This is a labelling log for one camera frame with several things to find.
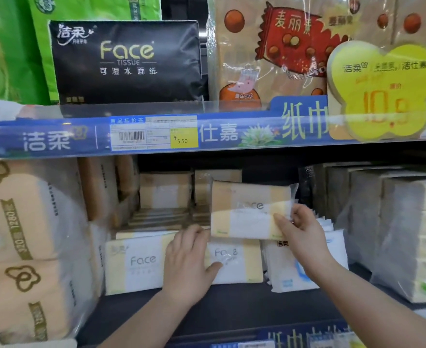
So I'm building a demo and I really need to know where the person's right hand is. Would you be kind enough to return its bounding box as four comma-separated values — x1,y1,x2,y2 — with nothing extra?
273,203,334,284

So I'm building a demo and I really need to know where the person's left hand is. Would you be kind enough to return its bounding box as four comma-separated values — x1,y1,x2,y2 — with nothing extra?
162,224,224,307

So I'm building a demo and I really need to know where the yellow white tissue packet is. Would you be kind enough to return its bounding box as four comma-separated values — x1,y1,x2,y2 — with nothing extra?
104,231,179,296
210,181,299,240
204,237,264,285

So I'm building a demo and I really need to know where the person's left forearm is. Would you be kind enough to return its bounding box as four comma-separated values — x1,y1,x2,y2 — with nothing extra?
99,291,203,348

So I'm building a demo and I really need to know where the person's right forearm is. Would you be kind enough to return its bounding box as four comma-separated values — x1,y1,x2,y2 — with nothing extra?
309,257,426,348

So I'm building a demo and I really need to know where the white blue tissue packet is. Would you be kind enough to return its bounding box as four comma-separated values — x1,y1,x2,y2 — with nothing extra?
263,229,350,294

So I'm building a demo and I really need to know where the stack of brown tissue packets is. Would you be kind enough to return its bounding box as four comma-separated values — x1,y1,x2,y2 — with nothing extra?
115,169,243,233

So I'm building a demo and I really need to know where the blue lower shelf strip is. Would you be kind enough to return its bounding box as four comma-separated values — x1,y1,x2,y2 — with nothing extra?
168,322,367,348

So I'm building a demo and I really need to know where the blue shelf edge strip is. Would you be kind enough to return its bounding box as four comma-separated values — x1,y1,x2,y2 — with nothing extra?
0,96,426,160

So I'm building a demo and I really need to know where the grey white tissue multipack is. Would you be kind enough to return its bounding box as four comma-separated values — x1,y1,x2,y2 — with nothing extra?
299,162,426,304

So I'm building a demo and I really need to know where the white yellow price label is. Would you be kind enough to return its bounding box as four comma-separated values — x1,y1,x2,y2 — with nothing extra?
109,115,199,152

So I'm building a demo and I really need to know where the yellow butterfly price sign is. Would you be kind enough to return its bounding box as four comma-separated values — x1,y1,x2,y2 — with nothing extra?
326,41,426,142

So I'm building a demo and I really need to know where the brown printed tissue multipack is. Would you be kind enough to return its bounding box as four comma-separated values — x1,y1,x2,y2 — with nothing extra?
206,0,426,102

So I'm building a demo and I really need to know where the large orange toilet roll pack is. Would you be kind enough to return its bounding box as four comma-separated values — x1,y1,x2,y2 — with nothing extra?
0,159,103,348

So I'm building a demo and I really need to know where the black tissue packet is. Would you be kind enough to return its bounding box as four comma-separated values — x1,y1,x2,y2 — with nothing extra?
48,20,207,105

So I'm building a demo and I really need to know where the light green tissue package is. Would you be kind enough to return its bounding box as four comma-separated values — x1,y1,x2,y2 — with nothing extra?
0,0,51,103

